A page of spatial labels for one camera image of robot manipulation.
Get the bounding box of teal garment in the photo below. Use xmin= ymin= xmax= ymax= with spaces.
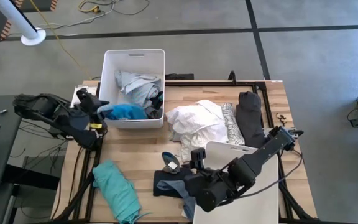
xmin=91 ymin=159 xmax=152 ymax=224

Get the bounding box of dark grey garment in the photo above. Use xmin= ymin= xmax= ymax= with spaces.
xmin=235 ymin=91 xmax=267 ymax=149

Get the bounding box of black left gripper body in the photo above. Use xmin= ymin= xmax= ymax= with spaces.
xmin=75 ymin=87 xmax=111 ymax=115

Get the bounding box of grey floor cable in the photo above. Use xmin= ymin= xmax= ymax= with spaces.
xmin=35 ymin=0 xmax=150 ymax=31

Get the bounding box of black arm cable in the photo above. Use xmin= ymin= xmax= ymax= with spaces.
xmin=228 ymin=148 xmax=305 ymax=202

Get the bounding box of white perforated plastic basket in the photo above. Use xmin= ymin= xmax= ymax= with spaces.
xmin=192 ymin=140 xmax=280 ymax=224
xmin=99 ymin=49 xmax=167 ymax=129

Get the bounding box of flat black box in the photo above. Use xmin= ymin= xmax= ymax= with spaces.
xmin=165 ymin=73 xmax=195 ymax=81

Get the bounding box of black garment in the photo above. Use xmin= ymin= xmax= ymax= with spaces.
xmin=144 ymin=91 xmax=165 ymax=120

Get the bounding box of white smooth buttoned garment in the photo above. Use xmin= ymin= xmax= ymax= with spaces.
xmin=196 ymin=99 xmax=229 ymax=142

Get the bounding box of dark blue knit sweater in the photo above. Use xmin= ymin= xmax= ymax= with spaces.
xmin=152 ymin=151 xmax=199 ymax=220

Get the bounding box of white crinkled garment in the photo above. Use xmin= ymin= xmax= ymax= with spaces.
xmin=165 ymin=104 xmax=228 ymax=163

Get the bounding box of long yellow cable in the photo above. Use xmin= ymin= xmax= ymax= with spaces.
xmin=29 ymin=0 xmax=93 ymax=80

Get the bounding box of white leaf print cloth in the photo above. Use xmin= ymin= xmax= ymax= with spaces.
xmin=221 ymin=102 xmax=246 ymax=146

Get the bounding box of coiled yellow cable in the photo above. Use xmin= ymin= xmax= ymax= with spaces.
xmin=78 ymin=0 xmax=103 ymax=14

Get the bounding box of bright blue garment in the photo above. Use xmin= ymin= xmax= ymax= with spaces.
xmin=97 ymin=103 xmax=149 ymax=121

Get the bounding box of light blue geometric patterned garment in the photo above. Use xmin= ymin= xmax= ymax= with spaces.
xmin=114 ymin=70 xmax=163 ymax=109

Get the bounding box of black aluminium table frame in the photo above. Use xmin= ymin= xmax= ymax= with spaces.
xmin=54 ymin=79 xmax=319 ymax=224

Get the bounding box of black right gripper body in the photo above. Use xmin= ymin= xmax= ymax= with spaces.
xmin=183 ymin=148 xmax=221 ymax=200

